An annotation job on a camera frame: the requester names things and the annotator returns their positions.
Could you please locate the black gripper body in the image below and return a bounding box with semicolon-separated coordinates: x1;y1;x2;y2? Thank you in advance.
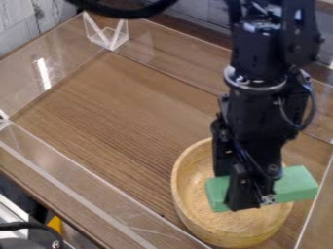
209;81;316;202

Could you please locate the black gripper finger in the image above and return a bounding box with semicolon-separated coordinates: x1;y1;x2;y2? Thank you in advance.
211;124;235;177
222;163;276;211

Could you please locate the green rectangular block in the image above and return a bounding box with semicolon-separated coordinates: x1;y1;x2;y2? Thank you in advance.
204;165;318;212

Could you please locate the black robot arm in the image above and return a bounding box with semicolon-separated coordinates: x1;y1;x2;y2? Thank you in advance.
205;0;323;212

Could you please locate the brown wooden bowl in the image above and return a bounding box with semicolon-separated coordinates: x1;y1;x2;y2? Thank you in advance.
169;138;292;249

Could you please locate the yellow warning sticker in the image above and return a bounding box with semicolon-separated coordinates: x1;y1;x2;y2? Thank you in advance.
46;215;64;234

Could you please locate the clear acrylic enclosure wall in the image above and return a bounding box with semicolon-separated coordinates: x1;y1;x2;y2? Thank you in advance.
0;14;333;249

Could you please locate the clear acrylic corner bracket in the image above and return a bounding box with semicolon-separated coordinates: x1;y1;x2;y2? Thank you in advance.
81;12;128;51

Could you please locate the thick black hose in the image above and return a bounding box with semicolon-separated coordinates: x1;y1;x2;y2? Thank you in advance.
64;0;179;19

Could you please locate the black cable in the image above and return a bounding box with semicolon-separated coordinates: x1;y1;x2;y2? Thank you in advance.
0;223;66;249

